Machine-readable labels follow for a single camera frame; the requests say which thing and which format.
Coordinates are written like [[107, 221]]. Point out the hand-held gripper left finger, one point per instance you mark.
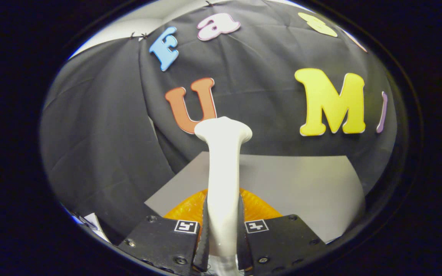
[[204, 245]]

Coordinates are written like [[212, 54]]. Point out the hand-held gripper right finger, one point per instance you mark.
[[243, 245]]

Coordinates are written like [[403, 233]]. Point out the white garment steamer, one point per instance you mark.
[[223, 172]]

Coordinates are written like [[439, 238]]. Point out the grey cabinet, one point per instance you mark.
[[301, 191]]

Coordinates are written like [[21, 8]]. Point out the white blue-edged board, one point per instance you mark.
[[92, 224]]

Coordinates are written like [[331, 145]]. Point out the black backdrop cloth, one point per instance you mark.
[[102, 134]]

